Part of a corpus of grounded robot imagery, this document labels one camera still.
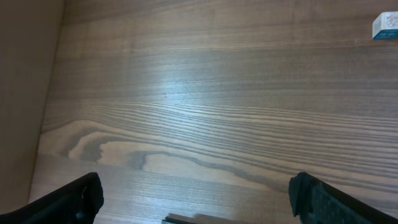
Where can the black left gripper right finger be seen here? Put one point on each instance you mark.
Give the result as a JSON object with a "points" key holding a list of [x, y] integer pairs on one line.
{"points": [[316, 202]]}

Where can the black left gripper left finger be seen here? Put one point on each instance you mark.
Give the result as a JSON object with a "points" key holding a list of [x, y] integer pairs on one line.
{"points": [[77, 202]]}

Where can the blue-sided white block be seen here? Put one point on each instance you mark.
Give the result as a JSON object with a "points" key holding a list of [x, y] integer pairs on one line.
{"points": [[385, 26]]}

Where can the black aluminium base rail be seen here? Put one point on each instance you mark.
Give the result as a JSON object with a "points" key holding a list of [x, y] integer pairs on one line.
{"points": [[168, 220]]}

